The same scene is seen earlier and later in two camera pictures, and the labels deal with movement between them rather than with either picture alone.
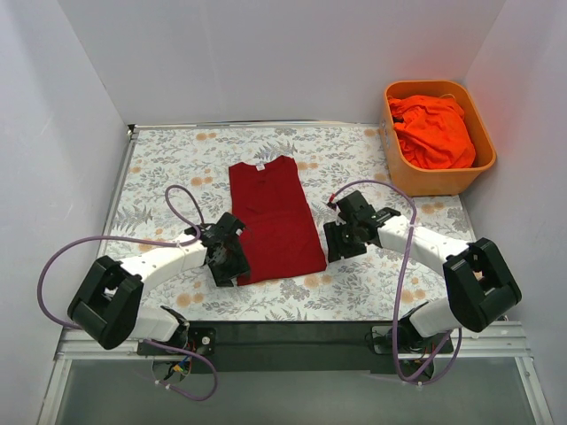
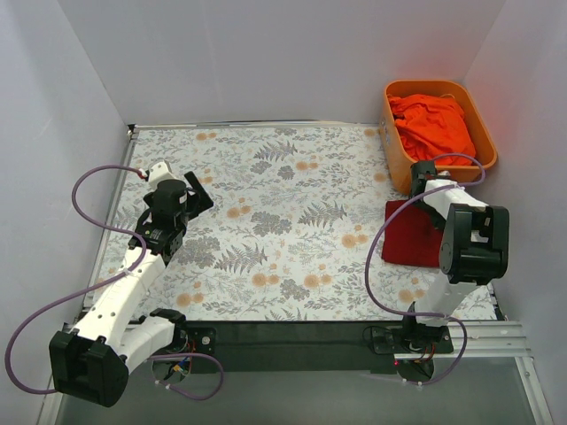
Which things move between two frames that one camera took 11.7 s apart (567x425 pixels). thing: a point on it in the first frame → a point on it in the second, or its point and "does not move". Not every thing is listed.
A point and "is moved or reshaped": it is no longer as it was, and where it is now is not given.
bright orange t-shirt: x=431 y=132 does not move
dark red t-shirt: x=270 y=199 is moved or reshaped
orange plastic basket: x=415 y=181 does not move
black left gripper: x=233 y=250 → x=198 y=193
